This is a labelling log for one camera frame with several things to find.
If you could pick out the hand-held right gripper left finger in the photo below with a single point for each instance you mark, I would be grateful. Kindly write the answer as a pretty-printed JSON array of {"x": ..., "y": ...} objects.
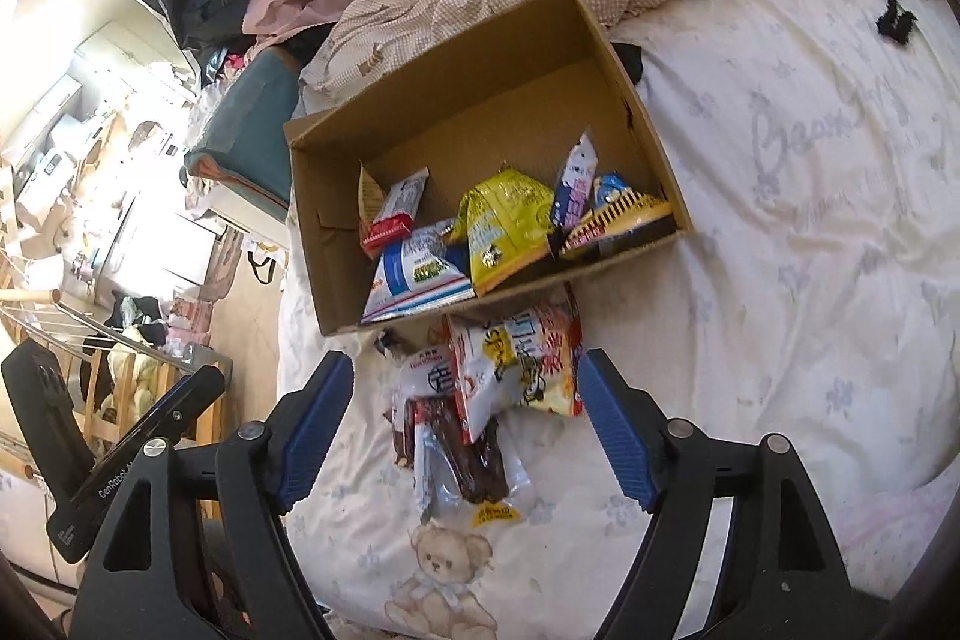
[{"x": 319, "y": 430}]

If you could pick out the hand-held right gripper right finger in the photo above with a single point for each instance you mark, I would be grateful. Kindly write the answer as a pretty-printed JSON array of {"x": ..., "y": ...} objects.
[{"x": 619, "y": 430}]

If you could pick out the white red noodle packet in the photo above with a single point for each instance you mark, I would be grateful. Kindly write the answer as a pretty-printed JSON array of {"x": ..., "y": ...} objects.
[{"x": 517, "y": 362}]

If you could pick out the dark brown sausage packet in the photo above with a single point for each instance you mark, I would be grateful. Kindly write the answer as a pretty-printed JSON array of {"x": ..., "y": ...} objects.
[{"x": 465, "y": 460}]

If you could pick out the blue white snack packet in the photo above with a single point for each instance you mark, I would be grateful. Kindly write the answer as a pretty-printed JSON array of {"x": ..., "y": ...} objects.
[{"x": 420, "y": 272}]

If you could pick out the blue cartoon snack packet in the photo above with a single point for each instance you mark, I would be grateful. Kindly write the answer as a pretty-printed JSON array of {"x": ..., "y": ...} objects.
[{"x": 615, "y": 212}]

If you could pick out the yellow snack packet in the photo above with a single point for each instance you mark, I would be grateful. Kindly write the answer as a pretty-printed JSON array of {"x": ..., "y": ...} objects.
[{"x": 502, "y": 220}]

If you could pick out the white packet with red label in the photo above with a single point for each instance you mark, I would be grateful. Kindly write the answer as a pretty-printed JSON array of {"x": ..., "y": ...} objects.
[{"x": 401, "y": 201}]

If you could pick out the small purple white snack packet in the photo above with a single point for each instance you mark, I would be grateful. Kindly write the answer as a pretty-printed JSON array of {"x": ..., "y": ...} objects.
[{"x": 574, "y": 183}]

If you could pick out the brown cardboard box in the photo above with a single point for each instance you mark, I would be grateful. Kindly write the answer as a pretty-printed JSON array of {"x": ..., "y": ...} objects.
[{"x": 487, "y": 108}]

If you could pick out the wooden drying rack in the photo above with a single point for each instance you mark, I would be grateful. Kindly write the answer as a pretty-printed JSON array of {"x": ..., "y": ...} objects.
[{"x": 30, "y": 296}]

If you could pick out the white tote bag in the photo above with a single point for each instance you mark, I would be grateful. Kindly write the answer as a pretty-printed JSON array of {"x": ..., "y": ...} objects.
[{"x": 262, "y": 265}]

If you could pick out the black cloth piece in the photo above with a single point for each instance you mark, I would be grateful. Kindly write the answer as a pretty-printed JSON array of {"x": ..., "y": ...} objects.
[{"x": 628, "y": 64}]

